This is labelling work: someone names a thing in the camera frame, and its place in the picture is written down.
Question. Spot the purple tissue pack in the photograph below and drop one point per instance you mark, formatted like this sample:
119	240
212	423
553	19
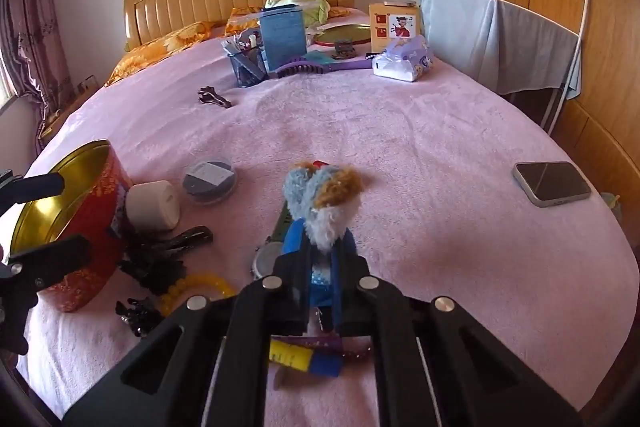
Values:
402	59

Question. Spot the grey smartphone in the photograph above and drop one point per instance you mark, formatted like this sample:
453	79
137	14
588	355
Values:
552	183

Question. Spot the purple curtain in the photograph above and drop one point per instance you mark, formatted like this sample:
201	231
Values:
27	37

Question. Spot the green frog plush toy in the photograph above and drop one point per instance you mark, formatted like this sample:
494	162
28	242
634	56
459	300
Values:
300	4

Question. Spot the white drying rack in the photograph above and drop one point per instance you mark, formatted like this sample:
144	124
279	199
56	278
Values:
582	7

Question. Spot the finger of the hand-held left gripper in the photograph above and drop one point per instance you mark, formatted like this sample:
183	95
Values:
55	257
35	188

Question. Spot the black hair clip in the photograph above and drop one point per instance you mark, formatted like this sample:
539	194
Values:
192	237

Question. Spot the red round metal tin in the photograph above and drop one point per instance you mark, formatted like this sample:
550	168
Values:
95	222

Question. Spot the orange printed box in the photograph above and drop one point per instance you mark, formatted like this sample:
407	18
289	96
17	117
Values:
395	27

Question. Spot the light blue towel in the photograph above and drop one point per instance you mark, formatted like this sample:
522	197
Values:
480	37

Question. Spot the wooden nightstand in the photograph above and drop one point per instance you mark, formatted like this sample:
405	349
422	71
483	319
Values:
65	112

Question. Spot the brown hair claw clip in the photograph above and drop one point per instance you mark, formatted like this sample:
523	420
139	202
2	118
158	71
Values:
214	98

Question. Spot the small orange floral pillow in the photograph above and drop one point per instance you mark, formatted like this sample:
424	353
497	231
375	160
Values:
242	21

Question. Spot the blue cardboard box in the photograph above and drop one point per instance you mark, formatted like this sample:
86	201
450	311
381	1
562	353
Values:
282	39

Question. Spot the green hair clip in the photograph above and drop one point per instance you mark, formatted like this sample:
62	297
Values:
280	224

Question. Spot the large orange floral pillow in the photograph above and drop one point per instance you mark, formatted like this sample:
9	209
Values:
160	44

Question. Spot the white foam roll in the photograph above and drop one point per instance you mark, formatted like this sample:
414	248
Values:
150	207

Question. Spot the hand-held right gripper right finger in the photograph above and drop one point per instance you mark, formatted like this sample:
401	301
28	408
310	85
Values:
351	267

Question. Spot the blue mesh pen holder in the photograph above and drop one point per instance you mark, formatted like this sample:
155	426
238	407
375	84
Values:
247	69

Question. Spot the black lace hair accessory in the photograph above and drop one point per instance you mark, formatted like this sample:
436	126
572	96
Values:
150	264

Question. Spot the round clear plastic container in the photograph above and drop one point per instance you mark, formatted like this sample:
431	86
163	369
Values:
207	183

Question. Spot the round metal compact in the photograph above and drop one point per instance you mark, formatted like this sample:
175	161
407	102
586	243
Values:
265	263

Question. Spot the dark small hair clip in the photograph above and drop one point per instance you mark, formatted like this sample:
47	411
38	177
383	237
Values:
344	49

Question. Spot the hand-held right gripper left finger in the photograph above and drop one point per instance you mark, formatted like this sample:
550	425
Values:
291	241

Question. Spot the black beaded hair accessory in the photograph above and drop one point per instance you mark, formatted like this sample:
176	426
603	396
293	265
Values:
137	317

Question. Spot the purple hairbrush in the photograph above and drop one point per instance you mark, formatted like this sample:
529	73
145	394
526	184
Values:
300	68

